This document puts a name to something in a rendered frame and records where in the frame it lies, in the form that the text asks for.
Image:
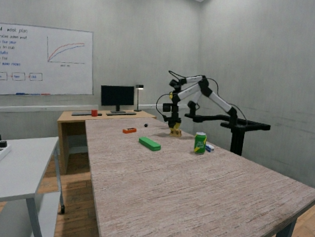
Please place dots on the green soda can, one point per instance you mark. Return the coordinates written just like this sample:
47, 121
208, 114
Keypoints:
200, 143

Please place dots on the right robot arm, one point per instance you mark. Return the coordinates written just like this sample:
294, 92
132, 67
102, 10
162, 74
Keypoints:
192, 103

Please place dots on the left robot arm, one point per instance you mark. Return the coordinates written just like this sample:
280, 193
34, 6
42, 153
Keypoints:
206, 91

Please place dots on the green rectangular block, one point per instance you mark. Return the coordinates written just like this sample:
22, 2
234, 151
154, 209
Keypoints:
150, 144

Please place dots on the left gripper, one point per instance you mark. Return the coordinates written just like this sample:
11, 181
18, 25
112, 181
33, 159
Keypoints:
174, 121

